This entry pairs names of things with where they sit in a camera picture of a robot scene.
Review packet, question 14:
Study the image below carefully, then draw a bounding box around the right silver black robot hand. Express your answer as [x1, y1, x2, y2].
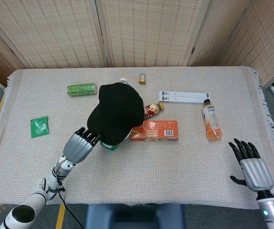
[228, 138, 274, 192]

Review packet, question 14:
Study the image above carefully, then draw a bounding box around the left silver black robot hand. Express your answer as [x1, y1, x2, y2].
[62, 127, 102, 165]

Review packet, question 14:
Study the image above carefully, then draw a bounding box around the black baseball cap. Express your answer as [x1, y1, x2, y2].
[86, 83, 145, 146]

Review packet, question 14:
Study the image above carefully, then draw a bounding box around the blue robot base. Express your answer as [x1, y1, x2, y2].
[85, 204, 185, 229]

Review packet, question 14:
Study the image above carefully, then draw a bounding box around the white foam mannequin head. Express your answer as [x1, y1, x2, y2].
[123, 128, 134, 141]

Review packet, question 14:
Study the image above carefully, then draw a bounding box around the green foil packet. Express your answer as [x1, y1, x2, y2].
[30, 116, 50, 139]

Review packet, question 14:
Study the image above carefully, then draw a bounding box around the green drink can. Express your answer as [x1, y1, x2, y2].
[67, 83, 98, 97]

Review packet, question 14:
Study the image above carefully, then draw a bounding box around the orange juice plastic bottle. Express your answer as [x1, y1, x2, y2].
[201, 98, 223, 143]

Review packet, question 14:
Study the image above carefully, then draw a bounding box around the beige woven tablecloth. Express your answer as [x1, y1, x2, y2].
[0, 66, 274, 210]

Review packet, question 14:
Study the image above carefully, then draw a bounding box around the red-labelled small drink bottle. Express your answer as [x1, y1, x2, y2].
[143, 102, 165, 120]

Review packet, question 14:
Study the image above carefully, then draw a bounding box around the orange biscuit box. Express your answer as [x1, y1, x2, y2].
[129, 120, 179, 142]

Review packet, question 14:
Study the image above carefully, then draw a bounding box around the long flat white box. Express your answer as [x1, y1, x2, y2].
[160, 91, 212, 99]
[157, 95, 206, 104]

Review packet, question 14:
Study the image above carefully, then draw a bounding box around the black cable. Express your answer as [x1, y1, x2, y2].
[55, 185, 84, 229]

